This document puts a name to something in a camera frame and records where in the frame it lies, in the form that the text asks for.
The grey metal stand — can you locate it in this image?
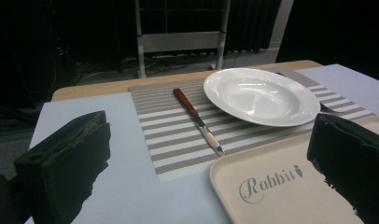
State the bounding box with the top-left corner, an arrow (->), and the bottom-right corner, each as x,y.
134,0 -> 232,79

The table knife with red-brown handle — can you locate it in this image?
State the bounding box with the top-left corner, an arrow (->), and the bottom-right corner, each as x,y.
173,88 -> 227,158

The dark curtain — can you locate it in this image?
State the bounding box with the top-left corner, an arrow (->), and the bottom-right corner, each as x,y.
224,0 -> 283,53

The beige plastic tray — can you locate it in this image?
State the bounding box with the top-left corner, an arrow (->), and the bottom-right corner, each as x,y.
209,115 -> 379,224

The white deep plate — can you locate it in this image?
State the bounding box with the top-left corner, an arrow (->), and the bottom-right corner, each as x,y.
203,67 -> 321,128

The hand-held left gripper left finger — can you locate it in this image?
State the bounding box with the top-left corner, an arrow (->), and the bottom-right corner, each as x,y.
13,110 -> 113,224

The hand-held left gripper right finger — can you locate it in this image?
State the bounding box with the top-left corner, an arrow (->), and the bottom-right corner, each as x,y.
306,112 -> 379,224

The striped beige placemat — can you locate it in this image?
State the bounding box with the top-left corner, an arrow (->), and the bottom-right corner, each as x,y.
129,66 -> 378,184

